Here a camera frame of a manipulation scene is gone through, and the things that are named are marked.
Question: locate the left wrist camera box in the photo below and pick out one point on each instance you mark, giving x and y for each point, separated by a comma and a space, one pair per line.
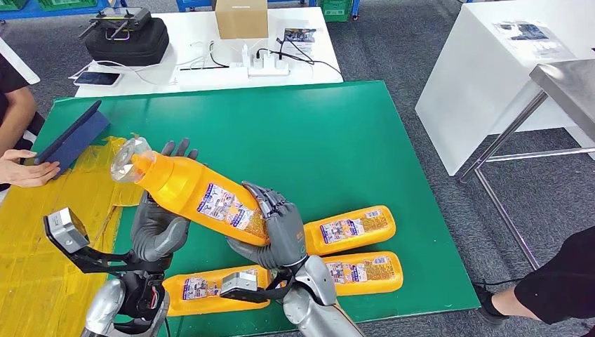
65, 228

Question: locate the person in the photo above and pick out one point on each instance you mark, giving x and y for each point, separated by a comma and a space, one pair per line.
9, 79
558, 283

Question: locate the black camera bracket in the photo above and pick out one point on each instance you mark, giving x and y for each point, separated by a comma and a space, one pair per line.
107, 260
274, 293

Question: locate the green plastic crate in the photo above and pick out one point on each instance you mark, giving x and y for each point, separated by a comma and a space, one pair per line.
335, 11
11, 3
65, 3

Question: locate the black carry case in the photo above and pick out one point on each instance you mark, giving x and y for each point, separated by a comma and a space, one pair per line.
130, 46

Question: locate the orange detergent bottle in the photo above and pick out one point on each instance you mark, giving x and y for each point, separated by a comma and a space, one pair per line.
367, 274
195, 288
186, 190
353, 230

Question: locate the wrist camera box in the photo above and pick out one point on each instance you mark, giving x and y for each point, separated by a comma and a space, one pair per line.
65, 228
239, 283

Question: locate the stainless steel table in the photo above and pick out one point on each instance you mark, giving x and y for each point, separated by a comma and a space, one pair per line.
571, 88

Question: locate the printed paper sheet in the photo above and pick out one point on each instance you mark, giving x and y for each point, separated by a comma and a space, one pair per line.
525, 32

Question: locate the black remote controller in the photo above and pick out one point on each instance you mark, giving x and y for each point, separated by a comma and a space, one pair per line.
121, 18

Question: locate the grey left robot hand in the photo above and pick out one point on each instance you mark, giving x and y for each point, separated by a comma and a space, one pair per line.
158, 232

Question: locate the white desk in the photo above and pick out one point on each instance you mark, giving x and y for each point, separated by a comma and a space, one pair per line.
195, 28

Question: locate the printed leaflet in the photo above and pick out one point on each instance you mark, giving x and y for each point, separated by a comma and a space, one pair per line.
300, 35

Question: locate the white power strip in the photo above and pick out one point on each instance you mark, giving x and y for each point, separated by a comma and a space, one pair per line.
267, 71

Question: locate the black left camera bracket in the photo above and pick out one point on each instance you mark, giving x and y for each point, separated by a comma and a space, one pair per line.
107, 260

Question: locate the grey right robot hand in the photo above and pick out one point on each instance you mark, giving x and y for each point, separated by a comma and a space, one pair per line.
286, 232

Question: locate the tablet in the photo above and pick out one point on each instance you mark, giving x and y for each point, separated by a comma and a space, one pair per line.
74, 139

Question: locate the brown cardboard box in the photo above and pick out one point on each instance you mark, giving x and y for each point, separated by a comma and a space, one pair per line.
241, 21

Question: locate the black right camera bracket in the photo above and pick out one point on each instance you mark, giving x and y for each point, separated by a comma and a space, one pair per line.
274, 293

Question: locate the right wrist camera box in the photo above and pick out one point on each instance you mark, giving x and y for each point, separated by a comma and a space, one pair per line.
239, 283

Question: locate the black smartphone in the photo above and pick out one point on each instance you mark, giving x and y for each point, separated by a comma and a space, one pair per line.
97, 78

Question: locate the white boxy table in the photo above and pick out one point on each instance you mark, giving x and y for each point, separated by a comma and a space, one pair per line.
474, 79

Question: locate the person's hand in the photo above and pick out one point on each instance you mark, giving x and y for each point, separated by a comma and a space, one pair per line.
28, 174

